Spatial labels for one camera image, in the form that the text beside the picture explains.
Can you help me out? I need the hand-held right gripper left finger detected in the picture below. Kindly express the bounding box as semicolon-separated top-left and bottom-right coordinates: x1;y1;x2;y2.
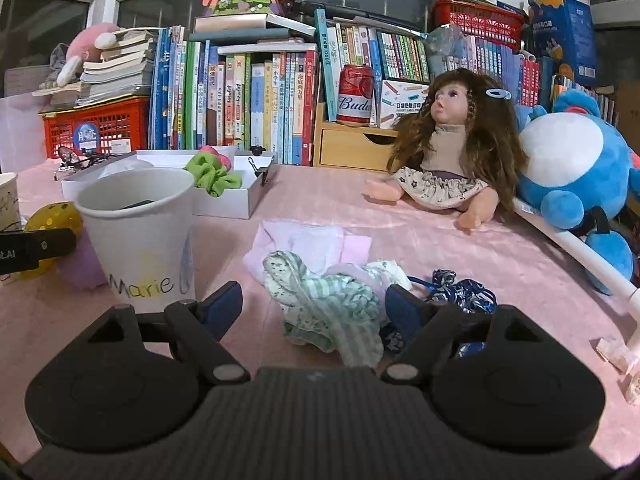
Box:
70;281;252;386

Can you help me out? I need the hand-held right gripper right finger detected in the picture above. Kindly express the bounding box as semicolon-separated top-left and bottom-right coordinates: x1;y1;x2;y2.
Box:
381;284;551;386

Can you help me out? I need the yellow sequin pouch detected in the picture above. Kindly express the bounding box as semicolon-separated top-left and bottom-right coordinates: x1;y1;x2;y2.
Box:
22;201;83;281

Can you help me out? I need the blue floral pouch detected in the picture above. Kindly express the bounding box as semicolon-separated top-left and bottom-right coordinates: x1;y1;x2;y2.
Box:
378;269;498;361

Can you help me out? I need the green striped cloth pouch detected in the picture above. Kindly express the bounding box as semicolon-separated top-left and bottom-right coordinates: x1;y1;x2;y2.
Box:
262;250;413;368

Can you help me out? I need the pale pink towel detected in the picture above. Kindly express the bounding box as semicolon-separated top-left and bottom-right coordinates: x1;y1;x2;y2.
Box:
243;220;373;286

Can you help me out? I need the white cardboard box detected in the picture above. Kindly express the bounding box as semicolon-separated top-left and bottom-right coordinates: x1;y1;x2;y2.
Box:
61;147;278;220

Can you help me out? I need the green scrunchie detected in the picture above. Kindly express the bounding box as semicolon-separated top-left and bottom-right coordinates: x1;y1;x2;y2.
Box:
182;151;244;198

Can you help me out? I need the pink scrunchie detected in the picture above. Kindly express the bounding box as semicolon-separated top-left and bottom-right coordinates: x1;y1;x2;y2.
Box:
197;145;233;171

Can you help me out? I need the brown paper cup with drawing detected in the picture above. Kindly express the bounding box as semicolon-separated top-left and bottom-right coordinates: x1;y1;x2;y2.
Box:
0;172;22;233

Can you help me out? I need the black bicycle model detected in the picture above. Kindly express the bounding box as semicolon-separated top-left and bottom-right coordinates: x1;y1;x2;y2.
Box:
52;145;118;181

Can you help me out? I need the white paper cup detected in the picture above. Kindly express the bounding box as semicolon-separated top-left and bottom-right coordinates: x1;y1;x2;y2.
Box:
74;167;197;313

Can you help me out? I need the pink tablecloth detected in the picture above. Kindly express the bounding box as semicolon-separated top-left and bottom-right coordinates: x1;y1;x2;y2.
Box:
0;157;640;466

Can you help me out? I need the red plastic basket with sticker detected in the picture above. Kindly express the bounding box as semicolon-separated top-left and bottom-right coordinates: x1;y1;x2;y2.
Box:
40;95;153;161

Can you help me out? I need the wooden drawer box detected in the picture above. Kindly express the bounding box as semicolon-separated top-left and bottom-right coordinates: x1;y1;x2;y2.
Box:
312;102;401;168

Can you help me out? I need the brown-haired doll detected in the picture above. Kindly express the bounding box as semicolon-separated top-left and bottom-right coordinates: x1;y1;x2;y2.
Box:
362;67;531;231

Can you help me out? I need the grey cloth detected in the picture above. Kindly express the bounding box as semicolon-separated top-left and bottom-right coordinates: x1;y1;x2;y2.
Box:
47;42;71;88

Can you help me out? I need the white tube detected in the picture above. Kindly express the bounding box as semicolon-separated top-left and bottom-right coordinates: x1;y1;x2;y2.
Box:
512;197;640;356

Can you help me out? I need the stack of worn books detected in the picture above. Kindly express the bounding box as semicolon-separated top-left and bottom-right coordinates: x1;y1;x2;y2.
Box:
32;27;161;108

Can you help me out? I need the white printed carton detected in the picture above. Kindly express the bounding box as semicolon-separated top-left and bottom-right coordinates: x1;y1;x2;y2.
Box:
378;79;431;129

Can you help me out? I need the row of upright books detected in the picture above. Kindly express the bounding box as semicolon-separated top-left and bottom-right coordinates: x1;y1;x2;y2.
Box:
149;7;618;166

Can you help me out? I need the pink plush toy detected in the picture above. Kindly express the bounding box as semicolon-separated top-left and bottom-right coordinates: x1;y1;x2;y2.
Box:
56;22;121;88

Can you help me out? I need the red beer can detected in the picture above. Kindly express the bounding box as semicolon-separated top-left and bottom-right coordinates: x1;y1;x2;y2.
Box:
336;64;376;127

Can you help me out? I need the blue plush toy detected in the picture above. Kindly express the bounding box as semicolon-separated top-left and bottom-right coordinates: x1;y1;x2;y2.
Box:
515;87;640;296

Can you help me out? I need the clear plastic bag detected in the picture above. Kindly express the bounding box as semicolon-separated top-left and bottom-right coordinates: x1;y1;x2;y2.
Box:
429;22;466;57

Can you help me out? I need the blue carton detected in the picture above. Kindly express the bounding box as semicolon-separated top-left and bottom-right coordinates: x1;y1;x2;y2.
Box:
527;0;601;86

